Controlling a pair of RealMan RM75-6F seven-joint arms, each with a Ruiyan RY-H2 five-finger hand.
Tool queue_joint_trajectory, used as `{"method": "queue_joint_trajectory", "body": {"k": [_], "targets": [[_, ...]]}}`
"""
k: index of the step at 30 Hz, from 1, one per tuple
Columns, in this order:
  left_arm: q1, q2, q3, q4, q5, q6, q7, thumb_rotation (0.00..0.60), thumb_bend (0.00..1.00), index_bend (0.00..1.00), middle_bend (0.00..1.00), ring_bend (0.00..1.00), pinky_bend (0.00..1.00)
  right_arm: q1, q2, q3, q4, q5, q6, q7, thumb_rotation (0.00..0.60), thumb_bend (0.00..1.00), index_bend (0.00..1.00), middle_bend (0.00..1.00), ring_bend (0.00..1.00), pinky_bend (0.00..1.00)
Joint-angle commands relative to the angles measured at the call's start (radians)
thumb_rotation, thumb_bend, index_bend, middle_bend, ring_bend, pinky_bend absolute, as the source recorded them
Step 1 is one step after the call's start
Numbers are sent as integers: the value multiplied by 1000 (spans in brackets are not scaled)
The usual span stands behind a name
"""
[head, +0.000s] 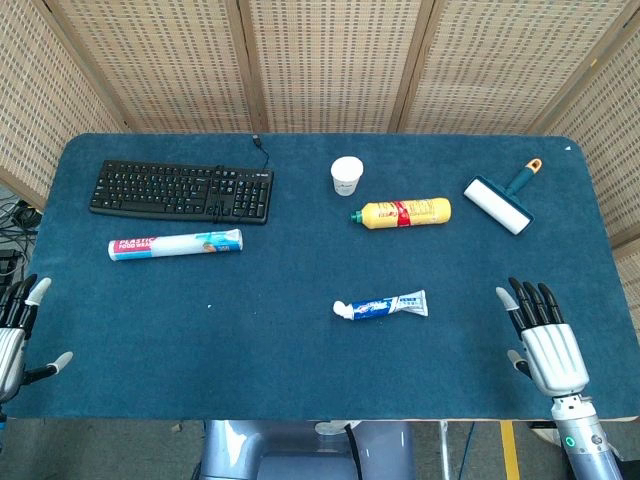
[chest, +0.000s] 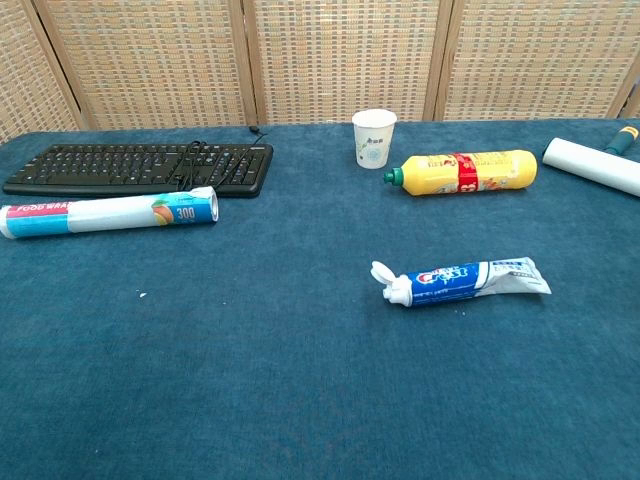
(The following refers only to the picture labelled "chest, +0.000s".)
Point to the small blue object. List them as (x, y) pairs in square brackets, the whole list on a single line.
[(440, 282)]

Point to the yellow bottle with red label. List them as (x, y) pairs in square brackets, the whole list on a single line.
[(470, 172)]

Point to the white paper cup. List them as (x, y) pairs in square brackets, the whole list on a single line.
[(372, 142)]

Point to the woven bamboo folding screen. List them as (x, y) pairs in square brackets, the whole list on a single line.
[(320, 55)]

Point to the black computer keyboard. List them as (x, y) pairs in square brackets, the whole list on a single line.
[(125, 167)]

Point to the plastic food wrap roll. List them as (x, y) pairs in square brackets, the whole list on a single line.
[(110, 215)]

